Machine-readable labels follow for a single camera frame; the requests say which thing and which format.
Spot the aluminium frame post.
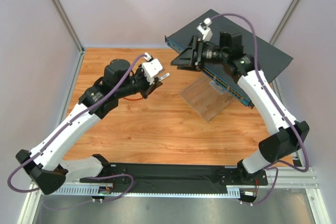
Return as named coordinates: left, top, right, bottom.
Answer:
left=269, top=0, right=301, bottom=45
left=51, top=0, right=85, bottom=52

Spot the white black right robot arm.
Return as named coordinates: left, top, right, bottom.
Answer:
left=171, top=31, right=310, bottom=180

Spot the dark blue network switch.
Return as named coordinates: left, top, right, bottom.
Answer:
left=165, top=9, right=293, bottom=108

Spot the left aluminium frame post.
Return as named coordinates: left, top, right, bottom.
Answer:
left=51, top=0, right=85, bottom=52

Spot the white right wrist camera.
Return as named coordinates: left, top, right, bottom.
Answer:
left=196, top=18, right=213, bottom=41

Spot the silver transceiver module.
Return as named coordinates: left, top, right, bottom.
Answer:
left=159, top=73, right=170, bottom=81

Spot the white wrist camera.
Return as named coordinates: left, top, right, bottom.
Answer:
left=141, top=52, right=164, bottom=84
left=196, top=18, right=213, bottom=41

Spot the right aluminium frame post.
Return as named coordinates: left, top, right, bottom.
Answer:
left=269, top=0, right=301, bottom=45

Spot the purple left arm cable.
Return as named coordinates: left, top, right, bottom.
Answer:
left=7, top=54, right=152, bottom=211

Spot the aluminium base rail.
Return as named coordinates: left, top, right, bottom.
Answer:
left=31, top=163, right=320, bottom=198

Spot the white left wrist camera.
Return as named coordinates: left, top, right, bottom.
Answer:
left=141, top=52, right=164, bottom=84

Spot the wooden switch stand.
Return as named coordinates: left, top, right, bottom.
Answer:
left=179, top=74, right=234, bottom=122

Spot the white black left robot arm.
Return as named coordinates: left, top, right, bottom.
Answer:
left=16, top=54, right=164, bottom=195

